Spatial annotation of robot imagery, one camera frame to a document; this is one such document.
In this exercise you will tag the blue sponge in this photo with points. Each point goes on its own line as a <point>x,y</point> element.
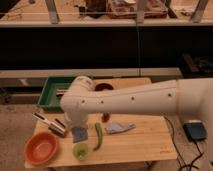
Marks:
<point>79,134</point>

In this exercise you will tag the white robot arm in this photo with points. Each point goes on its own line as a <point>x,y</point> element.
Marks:
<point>183,97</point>

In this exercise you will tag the dark red small bowl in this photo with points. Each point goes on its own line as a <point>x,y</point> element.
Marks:
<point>103,86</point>

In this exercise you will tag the orange red bowl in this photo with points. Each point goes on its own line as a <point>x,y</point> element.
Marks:
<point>41,148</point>

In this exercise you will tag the bunch of red grapes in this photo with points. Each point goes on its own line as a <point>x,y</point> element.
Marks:
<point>105,117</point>

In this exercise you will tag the green chili pepper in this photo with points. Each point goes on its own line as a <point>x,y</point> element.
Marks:
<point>99,135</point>

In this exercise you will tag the grey blue cloth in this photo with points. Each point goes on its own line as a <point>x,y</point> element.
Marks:
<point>115,127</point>

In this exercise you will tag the striped block in tray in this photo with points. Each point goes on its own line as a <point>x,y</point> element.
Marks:
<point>60,92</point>

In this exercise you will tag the green plastic tray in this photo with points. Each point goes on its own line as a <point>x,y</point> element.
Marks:
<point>48,99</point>

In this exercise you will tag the green translucent cup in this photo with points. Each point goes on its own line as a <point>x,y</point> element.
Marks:
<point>80,151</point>

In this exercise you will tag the black foot pedal box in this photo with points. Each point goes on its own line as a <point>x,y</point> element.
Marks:
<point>195,131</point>

